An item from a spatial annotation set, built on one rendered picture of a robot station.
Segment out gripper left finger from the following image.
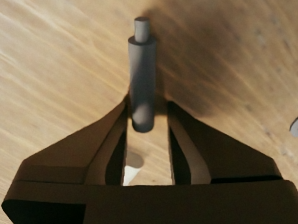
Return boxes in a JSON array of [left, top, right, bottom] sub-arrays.
[[11, 101, 128, 185]]

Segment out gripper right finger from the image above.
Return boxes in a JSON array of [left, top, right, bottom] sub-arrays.
[[167, 101, 284, 185]]

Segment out grey flat washer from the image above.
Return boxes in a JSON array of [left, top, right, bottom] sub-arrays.
[[289, 117, 298, 137]]

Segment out grey stepped cylinder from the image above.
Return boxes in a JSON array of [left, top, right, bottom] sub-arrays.
[[128, 17, 156, 133]]

